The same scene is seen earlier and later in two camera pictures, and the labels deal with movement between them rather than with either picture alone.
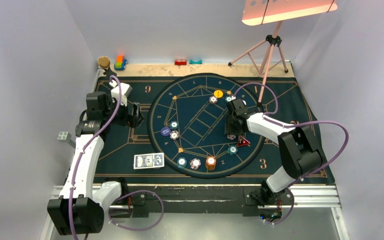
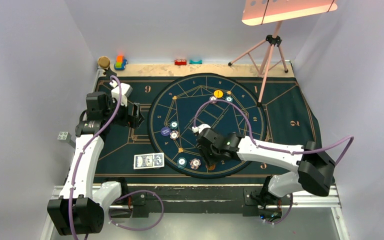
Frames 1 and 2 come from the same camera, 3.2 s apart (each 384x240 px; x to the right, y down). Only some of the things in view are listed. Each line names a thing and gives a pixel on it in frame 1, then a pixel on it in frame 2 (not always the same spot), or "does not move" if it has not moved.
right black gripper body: [231, 127] → [211, 156]
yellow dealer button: [218, 93] does not move
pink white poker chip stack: [195, 163] does not move
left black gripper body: [124, 119] does not move
